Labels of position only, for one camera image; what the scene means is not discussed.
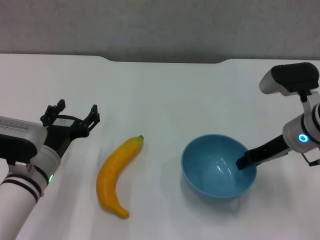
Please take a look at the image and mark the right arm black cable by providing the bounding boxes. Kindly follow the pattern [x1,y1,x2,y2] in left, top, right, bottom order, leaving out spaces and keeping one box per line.
[300,151,320,167]

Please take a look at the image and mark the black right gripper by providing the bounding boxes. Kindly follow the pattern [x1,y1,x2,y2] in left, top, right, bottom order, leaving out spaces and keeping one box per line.
[235,134,291,172]

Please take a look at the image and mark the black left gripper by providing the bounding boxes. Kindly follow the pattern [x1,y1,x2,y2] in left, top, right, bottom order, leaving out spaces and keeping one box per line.
[40,99,101,159]

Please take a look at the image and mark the blue bowl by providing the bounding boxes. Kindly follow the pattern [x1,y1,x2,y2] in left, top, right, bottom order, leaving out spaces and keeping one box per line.
[181,134,258,203]

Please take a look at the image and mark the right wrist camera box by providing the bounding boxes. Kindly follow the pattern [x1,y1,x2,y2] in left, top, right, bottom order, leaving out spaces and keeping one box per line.
[258,62,320,97]

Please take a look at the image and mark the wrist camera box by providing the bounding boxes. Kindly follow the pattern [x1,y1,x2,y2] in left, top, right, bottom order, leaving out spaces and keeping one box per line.
[258,62,320,97]
[0,115,49,166]

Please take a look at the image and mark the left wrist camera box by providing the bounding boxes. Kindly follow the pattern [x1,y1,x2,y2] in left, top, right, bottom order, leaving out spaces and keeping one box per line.
[0,115,49,166]

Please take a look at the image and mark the yellow banana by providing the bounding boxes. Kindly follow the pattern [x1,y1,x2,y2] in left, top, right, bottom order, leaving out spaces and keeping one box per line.
[96,134,145,219]

